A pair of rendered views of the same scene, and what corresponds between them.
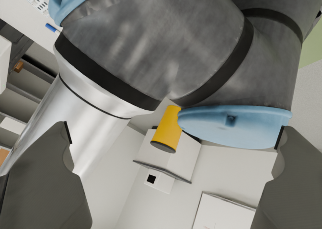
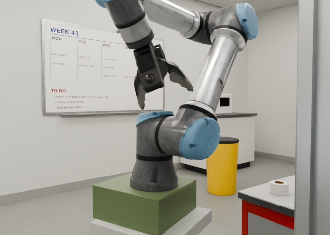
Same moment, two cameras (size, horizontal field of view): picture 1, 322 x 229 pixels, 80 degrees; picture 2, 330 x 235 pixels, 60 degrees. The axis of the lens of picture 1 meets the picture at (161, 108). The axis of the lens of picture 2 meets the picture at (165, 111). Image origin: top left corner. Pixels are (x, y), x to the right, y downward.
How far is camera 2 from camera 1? 67 cm
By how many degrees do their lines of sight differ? 26
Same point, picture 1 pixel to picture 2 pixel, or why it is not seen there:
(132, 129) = (278, 153)
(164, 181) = not seen: hidden behind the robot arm
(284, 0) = (147, 166)
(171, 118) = (223, 177)
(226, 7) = (163, 139)
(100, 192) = (282, 63)
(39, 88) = not seen: outside the picture
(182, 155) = not seen: hidden behind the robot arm
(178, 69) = (172, 119)
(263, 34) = (151, 147)
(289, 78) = (140, 135)
